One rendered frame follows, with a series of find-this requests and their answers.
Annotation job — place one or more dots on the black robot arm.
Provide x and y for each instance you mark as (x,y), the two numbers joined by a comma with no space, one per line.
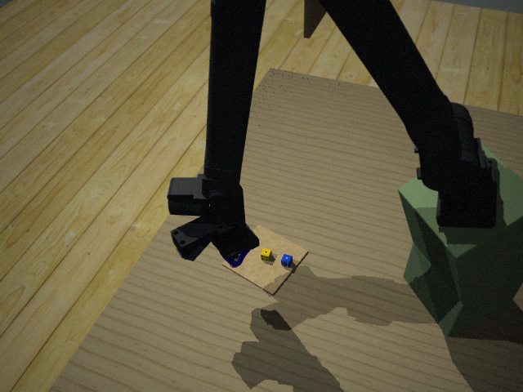
(379,38)

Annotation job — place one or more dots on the tan mat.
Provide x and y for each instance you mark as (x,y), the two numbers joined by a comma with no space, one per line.
(269,275)

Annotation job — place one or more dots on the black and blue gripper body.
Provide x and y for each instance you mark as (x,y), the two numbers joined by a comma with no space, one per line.
(247,239)

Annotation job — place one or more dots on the blue die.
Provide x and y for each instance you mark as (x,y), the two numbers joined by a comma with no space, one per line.
(286,260)

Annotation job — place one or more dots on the yellow die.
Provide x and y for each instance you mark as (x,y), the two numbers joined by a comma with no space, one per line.
(266,254)

